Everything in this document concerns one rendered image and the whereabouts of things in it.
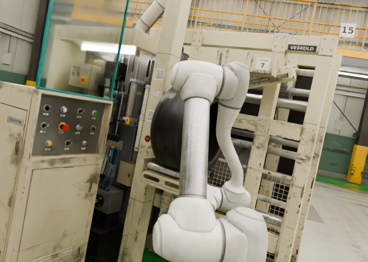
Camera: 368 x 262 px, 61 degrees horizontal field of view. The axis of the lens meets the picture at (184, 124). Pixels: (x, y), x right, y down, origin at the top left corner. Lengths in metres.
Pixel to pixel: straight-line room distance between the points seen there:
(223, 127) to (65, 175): 1.05
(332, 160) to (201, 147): 10.48
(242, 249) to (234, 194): 0.46
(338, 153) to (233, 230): 10.52
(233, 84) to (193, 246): 0.62
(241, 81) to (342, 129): 10.38
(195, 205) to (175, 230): 0.10
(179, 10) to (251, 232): 1.56
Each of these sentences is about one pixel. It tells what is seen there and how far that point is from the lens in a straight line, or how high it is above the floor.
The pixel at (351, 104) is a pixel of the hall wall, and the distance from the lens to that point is 11.65.
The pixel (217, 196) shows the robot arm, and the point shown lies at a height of 0.94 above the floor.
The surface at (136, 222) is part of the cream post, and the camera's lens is 2.29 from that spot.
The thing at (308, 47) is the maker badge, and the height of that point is 1.90.
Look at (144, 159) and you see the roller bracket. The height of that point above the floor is 0.94.
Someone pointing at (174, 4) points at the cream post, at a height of 1.99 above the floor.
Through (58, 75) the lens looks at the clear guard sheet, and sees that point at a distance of 1.86.
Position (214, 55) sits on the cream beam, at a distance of 2.27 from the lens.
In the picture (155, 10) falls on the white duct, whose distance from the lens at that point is 2.70.
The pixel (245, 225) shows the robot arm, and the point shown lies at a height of 0.98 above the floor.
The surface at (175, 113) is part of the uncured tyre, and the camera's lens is 1.80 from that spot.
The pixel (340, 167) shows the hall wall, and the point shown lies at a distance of 11.58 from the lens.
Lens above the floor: 1.32
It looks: 3 degrees down
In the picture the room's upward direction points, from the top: 11 degrees clockwise
